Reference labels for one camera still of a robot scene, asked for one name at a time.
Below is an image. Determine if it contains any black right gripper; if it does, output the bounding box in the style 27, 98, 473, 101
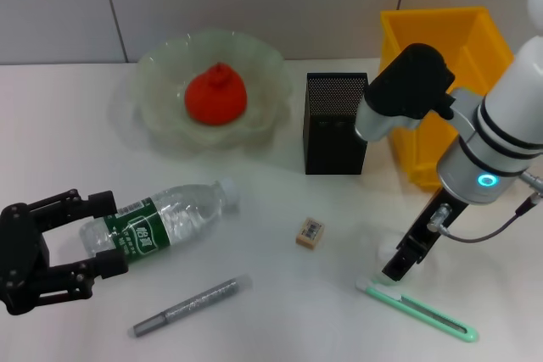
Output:
381, 187, 471, 283

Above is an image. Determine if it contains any clear green-label water bottle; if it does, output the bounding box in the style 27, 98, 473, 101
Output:
80, 177, 239, 266

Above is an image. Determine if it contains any silver round connector plug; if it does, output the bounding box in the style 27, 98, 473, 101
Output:
519, 169, 543, 190

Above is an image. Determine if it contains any right wrist camera housing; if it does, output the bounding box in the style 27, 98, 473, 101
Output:
354, 42, 457, 142

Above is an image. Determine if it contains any translucent green fruit bowl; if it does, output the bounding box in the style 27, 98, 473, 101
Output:
133, 30, 294, 152

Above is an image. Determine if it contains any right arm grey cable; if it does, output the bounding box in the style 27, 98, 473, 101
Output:
428, 192, 543, 245

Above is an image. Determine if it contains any silver glitter pen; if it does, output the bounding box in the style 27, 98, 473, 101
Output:
132, 275, 254, 338

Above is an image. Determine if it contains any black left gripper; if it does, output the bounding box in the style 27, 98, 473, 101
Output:
0, 187, 130, 317

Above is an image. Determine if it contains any beige eraser with barcode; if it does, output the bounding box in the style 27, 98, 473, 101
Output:
294, 217, 326, 248

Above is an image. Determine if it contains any mint green utility knife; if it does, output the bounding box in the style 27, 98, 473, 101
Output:
355, 276, 479, 344

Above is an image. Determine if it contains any white paper ball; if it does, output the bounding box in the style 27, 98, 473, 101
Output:
378, 232, 427, 283

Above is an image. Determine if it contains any yellow plastic bin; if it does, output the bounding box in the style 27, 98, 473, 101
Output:
378, 5, 517, 192

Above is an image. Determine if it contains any black mesh pen holder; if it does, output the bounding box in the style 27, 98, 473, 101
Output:
303, 72, 375, 175

